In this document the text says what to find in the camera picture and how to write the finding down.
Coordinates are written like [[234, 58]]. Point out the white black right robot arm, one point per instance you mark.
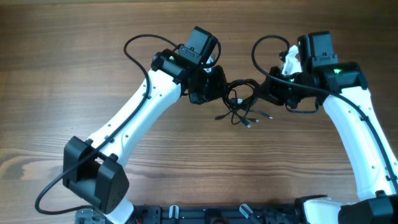
[[312, 69]]

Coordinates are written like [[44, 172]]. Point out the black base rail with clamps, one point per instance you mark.
[[269, 214]]

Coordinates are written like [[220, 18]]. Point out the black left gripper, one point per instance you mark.
[[216, 84]]

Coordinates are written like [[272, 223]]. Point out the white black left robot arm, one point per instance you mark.
[[95, 167]]

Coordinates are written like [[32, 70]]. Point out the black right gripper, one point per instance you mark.
[[272, 88]]

